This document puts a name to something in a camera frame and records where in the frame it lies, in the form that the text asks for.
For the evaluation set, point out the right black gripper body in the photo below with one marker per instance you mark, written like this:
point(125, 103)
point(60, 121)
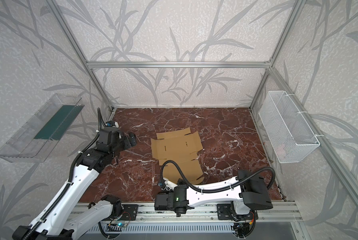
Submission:
point(159, 202)

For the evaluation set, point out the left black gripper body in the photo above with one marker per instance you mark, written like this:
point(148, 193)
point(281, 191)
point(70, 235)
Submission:
point(127, 141)

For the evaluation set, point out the brown cardboard box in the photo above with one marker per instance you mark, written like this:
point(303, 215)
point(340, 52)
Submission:
point(182, 147)

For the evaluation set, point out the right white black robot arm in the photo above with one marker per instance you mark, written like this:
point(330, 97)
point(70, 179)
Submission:
point(247, 192)

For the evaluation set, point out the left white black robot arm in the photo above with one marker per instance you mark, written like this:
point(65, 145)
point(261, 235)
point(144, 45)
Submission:
point(53, 223)

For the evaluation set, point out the black connector box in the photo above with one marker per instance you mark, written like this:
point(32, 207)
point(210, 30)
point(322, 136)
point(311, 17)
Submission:
point(241, 230)

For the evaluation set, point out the green circuit board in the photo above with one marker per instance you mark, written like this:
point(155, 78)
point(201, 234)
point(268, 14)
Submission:
point(116, 227)

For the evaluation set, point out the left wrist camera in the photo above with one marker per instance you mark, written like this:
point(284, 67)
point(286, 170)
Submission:
point(112, 124)

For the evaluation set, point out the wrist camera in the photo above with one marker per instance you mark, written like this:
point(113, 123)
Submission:
point(166, 185)
point(112, 124)

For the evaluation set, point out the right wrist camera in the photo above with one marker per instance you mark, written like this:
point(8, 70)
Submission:
point(166, 185)

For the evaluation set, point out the clear plastic wall bin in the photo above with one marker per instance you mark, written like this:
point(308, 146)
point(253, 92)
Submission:
point(38, 137)

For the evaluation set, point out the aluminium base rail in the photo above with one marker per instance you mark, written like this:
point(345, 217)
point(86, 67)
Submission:
point(281, 212)

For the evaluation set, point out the white wire mesh basket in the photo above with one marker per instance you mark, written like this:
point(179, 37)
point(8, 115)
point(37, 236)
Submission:
point(291, 137)

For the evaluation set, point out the aluminium frame enclosure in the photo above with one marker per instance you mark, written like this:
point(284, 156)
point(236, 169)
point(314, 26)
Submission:
point(338, 167)

